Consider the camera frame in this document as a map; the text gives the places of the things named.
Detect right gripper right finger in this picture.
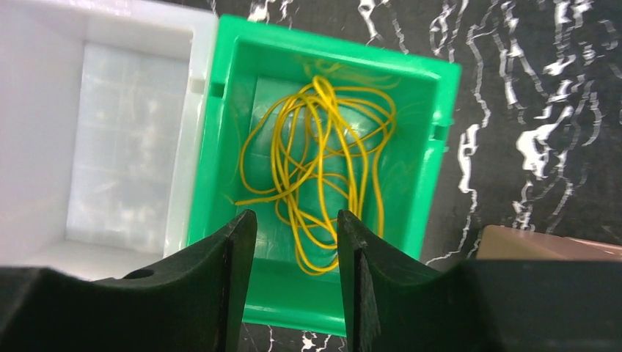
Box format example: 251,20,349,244
337,210,621,351

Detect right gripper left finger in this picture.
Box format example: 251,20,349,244
1,210,257,351

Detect orange desk organizer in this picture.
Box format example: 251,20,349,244
475,225,621,261

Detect green plastic bin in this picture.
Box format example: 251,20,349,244
188,15,461,335

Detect white plastic bin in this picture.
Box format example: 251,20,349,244
1,1,219,280

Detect thin yellow wire bundle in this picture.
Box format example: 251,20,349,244
234,74,398,277

